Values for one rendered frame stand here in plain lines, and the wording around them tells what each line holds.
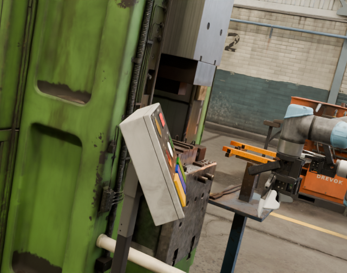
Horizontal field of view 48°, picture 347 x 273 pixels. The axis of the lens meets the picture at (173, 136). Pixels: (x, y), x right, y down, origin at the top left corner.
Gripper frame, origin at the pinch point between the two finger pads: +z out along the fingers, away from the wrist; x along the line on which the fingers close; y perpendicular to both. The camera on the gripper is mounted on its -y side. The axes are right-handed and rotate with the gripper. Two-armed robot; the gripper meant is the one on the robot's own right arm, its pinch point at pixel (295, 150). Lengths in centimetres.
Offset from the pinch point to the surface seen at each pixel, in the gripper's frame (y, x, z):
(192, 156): 10.3, -31.3, 37.3
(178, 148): 6, -41, 40
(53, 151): 16, -75, 79
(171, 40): -37, -53, 47
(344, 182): 68, 322, -13
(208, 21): -47, -46, 37
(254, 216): 35.3, -7.9, 9.2
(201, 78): -24, -40, 37
